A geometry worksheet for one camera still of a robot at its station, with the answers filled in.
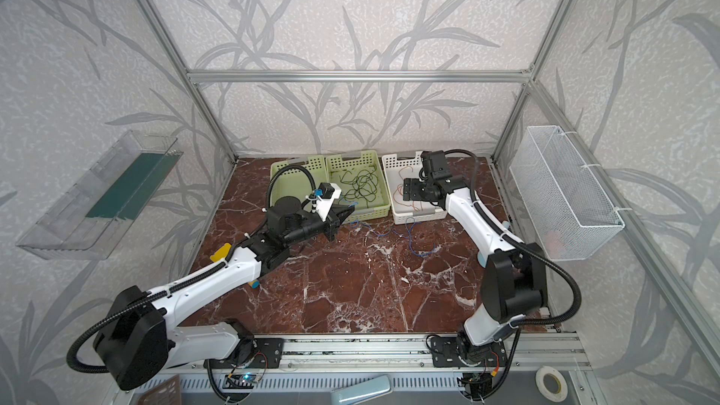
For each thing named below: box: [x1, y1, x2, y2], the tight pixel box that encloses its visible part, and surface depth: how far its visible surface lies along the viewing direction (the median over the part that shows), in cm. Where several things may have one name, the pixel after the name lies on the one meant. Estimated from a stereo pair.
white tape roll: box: [535, 365, 570, 404], surface depth 70 cm
